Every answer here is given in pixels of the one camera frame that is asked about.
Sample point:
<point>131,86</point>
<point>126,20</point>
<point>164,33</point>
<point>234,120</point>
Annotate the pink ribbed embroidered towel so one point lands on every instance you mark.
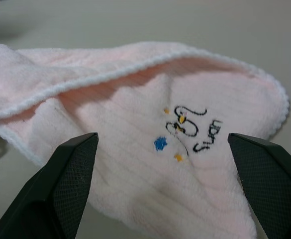
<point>135,179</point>

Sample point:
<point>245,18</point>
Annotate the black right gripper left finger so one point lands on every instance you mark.
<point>60,189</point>

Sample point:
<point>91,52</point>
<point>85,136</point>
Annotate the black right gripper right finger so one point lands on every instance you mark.
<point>272,194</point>

